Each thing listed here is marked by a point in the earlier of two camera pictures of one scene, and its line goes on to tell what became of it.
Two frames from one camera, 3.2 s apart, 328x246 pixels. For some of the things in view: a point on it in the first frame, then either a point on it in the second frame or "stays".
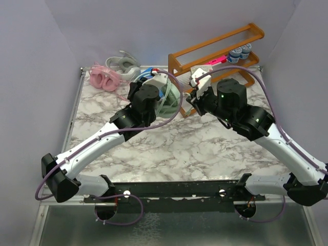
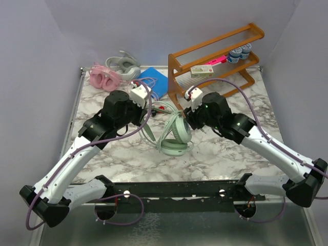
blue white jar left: [234, 55] stays
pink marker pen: [222, 59] stays
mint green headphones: [169, 98] → [165, 127]
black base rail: [176, 197] stays
